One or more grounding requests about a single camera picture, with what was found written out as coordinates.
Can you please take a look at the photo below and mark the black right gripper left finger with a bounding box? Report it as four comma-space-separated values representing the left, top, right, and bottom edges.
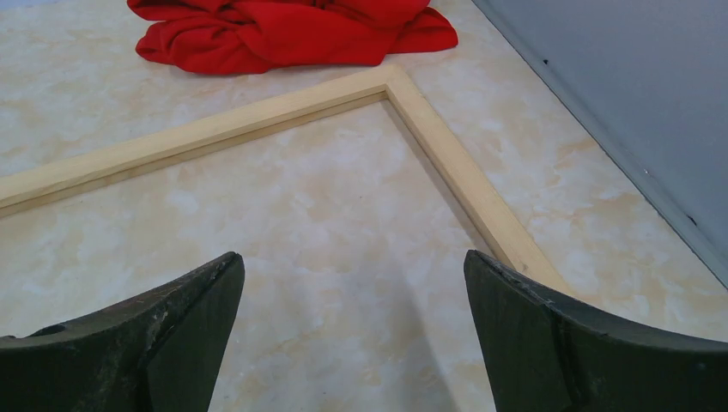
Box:
1, 252, 245, 411

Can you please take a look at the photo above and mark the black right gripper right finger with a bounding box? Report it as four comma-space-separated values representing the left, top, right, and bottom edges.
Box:
464, 250, 727, 411

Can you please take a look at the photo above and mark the light wooden picture frame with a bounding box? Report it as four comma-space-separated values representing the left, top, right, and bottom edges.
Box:
1, 64, 570, 294

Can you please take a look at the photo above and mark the red crumpled cloth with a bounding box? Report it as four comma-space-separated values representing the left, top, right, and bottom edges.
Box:
127, 0, 458, 76

